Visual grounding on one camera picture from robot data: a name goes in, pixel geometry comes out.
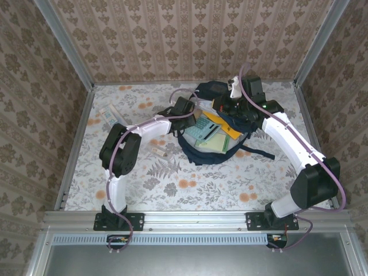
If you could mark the clear plastic stationery case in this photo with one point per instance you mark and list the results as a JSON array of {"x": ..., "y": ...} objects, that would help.
[{"x": 161, "y": 151}]

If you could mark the aluminium frame post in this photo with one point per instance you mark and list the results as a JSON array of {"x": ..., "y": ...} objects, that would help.
[
  {"x": 319, "y": 43},
  {"x": 68, "y": 49}
]

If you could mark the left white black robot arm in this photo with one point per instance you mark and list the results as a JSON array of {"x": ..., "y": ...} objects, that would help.
[{"x": 149, "y": 130}]

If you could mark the navy blue backpack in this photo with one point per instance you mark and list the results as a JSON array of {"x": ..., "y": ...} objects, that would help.
[{"x": 201, "y": 158}]

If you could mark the teal calculator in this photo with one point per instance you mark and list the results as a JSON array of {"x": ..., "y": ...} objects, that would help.
[{"x": 201, "y": 129}]

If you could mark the orange illustrated book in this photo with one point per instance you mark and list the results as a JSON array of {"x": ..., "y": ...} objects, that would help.
[{"x": 230, "y": 130}]

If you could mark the green notepad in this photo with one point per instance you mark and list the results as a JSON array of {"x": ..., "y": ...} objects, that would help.
[{"x": 212, "y": 142}]

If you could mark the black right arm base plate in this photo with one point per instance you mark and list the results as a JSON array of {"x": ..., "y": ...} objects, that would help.
[{"x": 253, "y": 221}]

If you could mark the aluminium table edge rail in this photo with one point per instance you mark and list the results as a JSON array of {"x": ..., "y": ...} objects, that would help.
[{"x": 195, "y": 220}]

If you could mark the grey metal shelf plate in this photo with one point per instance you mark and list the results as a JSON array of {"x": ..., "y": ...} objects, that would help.
[{"x": 187, "y": 261}]

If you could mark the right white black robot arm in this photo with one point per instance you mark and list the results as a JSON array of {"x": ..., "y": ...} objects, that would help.
[{"x": 287, "y": 138}]

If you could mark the floral tablecloth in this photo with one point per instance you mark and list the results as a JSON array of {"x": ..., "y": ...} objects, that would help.
[{"x": 187, "y": 204}]

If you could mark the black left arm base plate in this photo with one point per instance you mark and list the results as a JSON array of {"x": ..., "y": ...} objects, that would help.
[{"x": 138, "y": 221}]

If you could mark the blue ruler set package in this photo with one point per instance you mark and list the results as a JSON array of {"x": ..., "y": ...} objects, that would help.
[{"x": 109, "y": 115}]

